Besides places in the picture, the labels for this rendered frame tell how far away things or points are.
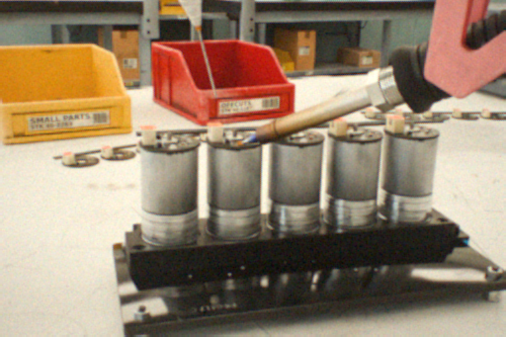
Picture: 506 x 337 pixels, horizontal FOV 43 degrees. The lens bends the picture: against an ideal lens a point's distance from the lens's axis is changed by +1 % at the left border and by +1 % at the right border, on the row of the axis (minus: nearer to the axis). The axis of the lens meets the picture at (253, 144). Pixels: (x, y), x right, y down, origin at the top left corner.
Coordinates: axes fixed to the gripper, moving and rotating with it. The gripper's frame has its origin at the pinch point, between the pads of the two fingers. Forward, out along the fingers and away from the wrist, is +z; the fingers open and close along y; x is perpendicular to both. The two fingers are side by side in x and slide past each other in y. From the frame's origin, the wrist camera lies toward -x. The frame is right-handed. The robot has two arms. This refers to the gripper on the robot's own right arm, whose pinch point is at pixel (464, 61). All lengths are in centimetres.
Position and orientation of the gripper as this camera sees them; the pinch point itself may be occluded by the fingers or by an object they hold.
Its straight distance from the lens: 22.4
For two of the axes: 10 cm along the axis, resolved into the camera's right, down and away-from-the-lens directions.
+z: -4.2, 7.8, 4.6
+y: -4.9, 2.3, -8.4
